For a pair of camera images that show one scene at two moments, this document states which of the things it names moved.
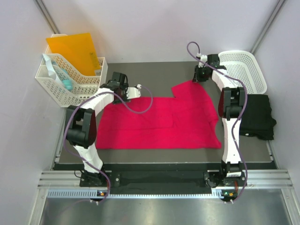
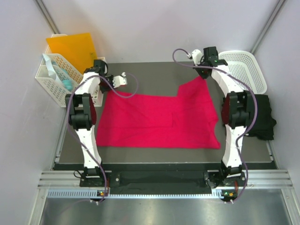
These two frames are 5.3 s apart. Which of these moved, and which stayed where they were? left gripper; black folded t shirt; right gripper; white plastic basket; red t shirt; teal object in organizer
Moved: left gripper; right gripper
Stayed: teal object in organizer; black folded t shirt; white plastic basket; red t shirt
